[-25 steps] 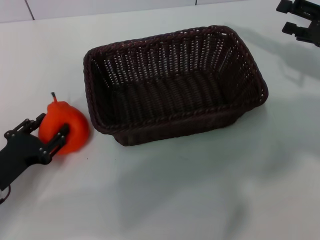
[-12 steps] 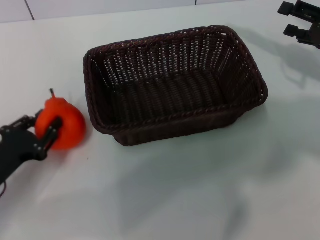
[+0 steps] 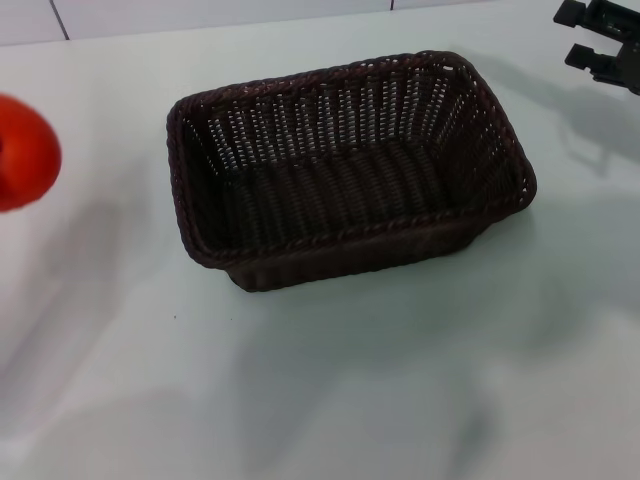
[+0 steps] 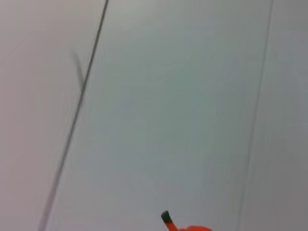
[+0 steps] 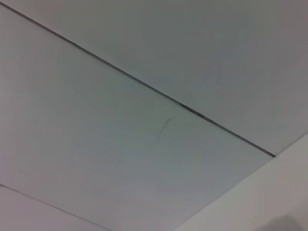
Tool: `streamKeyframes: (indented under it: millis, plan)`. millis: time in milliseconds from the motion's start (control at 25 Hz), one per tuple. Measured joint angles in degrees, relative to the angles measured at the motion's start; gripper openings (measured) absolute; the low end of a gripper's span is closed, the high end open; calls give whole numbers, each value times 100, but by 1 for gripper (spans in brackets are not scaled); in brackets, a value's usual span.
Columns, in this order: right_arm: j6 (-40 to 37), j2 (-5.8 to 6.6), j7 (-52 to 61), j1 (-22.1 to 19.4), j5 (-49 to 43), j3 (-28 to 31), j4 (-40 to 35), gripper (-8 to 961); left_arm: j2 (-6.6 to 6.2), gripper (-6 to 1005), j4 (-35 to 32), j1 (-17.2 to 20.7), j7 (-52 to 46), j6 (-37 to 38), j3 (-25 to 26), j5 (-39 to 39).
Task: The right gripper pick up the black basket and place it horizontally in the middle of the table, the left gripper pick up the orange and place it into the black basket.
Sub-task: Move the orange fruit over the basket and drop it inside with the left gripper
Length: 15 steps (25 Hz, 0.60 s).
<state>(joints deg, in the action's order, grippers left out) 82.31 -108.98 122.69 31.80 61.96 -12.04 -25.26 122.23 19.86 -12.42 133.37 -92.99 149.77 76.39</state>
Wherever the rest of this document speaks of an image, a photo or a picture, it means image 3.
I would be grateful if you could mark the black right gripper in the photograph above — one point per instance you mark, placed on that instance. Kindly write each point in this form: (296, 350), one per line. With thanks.
(622, 40)

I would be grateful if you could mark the dark brown woven basket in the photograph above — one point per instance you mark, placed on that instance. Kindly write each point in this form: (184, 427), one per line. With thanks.
(345, 190)

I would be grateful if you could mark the orange pear-shaped toy fruit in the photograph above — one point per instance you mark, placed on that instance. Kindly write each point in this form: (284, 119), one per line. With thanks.
(25, 155)

